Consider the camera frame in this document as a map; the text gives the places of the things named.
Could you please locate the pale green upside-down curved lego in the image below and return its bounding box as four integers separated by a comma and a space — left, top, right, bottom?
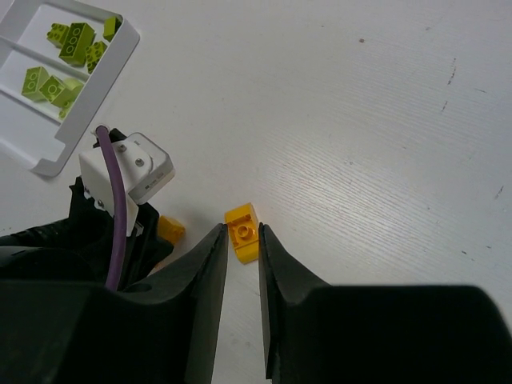
21, 66, 49, 102

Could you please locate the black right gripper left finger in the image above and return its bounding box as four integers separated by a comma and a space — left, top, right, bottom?
1, 224, 228, 383

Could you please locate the lime green small lego brick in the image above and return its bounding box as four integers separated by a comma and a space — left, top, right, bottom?
102, 16, 122, 42

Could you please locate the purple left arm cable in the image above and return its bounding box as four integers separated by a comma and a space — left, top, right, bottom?
94, 124, 128, 290

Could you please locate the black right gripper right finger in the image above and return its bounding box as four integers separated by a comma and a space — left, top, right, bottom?
258, 224, 511, 383

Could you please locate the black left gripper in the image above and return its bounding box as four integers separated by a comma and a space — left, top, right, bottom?
1, 177, 174, 290

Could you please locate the pale green curved studded lego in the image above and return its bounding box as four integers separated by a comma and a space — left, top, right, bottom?
51, 78, 84, 109

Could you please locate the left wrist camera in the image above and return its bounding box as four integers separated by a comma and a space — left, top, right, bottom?
79, 133, 175, 236

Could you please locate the lime green upside-down square lego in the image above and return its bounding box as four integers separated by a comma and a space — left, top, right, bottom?
46, 23, 69, 47

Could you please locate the orange upside-down lego brick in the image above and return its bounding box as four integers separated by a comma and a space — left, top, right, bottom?
224, 203, 259, 264

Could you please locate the lime green curved studded lego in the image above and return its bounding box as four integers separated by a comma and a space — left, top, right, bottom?
86, 41, 107, 74

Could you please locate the yellow long lego brick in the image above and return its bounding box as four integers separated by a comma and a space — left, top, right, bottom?
158, 216, 186, 246

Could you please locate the pale green upside-down square lego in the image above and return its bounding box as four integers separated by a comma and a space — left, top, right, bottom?
38, 75, 68, 107

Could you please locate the white sorting tray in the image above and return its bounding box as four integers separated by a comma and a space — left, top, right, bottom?
1, 1, 140, 177

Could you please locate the lime green long lego brick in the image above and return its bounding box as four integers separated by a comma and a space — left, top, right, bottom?
58, 22, 95, 67

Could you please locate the pale green small lego brick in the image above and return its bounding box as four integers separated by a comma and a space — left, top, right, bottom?
58, 104, 73, 120

